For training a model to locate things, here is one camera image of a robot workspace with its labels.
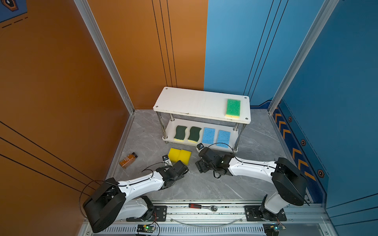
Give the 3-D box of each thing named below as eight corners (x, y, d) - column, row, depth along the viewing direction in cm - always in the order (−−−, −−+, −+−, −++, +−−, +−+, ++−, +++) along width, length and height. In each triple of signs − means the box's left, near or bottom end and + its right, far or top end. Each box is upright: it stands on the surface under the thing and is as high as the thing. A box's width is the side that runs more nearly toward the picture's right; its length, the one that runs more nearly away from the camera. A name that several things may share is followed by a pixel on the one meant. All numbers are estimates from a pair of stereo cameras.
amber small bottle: (120, 166, 92) (118, 163, 89) (134, 154, 98) (132, 150, 94) (125, 170, 90) (122, 167, 87) (138, 157, 96) (136, 154, 93)
